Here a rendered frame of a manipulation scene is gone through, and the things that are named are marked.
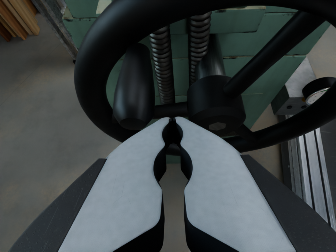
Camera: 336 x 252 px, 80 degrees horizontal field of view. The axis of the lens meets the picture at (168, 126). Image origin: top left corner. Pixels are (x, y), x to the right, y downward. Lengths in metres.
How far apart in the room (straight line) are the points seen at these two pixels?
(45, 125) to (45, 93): 0.23
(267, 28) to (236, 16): 0.16
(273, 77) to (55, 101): 1.19
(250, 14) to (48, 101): 1.29
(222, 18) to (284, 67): 0.27
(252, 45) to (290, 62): 0.10
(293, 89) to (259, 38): 0.18
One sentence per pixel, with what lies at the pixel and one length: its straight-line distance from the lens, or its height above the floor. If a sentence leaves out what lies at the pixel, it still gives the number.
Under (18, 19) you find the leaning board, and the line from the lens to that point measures 1.87.
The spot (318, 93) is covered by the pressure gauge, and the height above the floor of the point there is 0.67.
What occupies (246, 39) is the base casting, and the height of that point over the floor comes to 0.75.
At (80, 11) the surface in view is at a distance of 0.38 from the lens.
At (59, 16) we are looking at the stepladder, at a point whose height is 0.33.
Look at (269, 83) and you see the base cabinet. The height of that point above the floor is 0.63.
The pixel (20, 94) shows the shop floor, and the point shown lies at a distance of 1.56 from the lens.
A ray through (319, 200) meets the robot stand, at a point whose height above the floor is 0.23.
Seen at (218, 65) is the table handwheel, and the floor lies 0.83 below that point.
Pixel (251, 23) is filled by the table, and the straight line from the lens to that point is 0.27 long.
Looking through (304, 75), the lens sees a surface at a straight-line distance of 0.60.
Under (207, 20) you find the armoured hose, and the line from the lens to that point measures 0.23.
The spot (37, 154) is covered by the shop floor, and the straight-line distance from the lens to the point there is 1.28.
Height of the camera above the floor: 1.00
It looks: 63 degrees down
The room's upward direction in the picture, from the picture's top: 3 degrees counter-clockwise
